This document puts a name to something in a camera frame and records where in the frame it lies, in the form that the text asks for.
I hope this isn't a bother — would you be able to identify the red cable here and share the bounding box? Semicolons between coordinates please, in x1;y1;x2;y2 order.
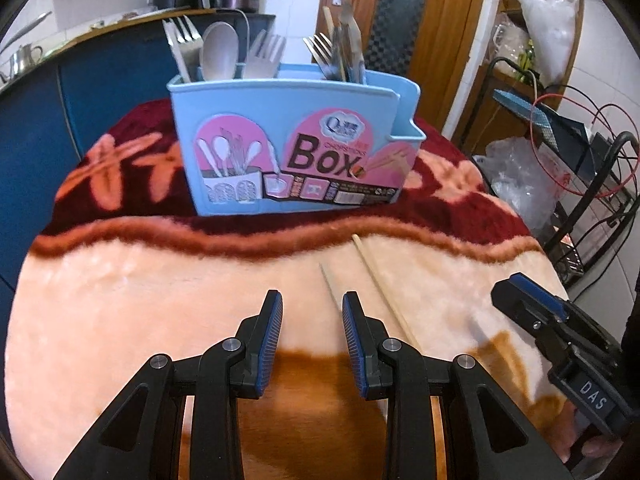
530;85;640;221

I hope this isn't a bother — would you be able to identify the blue patterned board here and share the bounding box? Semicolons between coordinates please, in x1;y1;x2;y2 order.
492;87;591;151

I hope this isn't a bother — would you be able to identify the white cable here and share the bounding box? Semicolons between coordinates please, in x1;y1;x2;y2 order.
227;7;252;63

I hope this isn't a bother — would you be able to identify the beige spoon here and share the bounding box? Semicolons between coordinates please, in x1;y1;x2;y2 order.
200;21;241;82

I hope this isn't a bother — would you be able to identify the white plastic bag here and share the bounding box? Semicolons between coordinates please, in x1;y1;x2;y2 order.
505;0;583;86

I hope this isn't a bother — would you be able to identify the clear plastic bag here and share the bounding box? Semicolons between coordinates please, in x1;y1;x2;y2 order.
485;137;561;231

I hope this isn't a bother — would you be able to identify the blue kitchen cabinet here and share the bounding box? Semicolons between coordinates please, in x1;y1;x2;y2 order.
0;7;278;291

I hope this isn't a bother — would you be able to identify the light blue utensil box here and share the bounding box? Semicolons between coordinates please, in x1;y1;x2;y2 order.
167;62;427;217

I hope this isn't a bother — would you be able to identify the steel fork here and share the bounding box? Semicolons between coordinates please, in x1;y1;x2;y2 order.
162;15;203;83
244;30;287;80
304;32;346;82

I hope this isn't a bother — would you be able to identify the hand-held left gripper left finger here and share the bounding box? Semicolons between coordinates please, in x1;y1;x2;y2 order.
52;290;285;480

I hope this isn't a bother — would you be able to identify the person's right hand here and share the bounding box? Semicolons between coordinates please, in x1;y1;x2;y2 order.
575;430;626;466

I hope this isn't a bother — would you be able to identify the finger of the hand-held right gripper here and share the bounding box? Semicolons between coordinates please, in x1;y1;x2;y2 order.
491;272;576;361

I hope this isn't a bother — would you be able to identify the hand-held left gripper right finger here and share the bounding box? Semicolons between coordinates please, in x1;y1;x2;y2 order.
341;291;573;480

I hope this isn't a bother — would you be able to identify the wooden door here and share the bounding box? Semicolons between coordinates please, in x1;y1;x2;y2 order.
315;0;501;146

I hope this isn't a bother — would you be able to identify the black metal rack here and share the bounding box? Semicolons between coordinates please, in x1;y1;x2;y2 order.
480;55;640;286

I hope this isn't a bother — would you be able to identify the steel table knife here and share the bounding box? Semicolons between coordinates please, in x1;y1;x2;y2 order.
339;1;358;83
350;22;368;83

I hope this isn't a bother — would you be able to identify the red and peach plush blanket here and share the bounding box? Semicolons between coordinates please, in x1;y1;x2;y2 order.
10;100;581;480

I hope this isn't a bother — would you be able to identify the steel kettle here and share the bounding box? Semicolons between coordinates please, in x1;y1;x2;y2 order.
0;42;46;83

